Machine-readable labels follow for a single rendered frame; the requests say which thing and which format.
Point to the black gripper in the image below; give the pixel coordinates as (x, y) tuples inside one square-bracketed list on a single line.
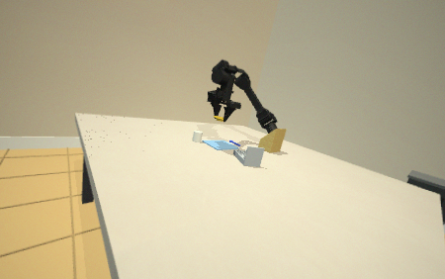
[(230, 105)]

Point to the light blue square mat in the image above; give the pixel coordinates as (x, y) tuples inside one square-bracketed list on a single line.
[(220, 144)]

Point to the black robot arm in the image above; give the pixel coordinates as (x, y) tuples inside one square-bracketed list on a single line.
[(223, 75)]

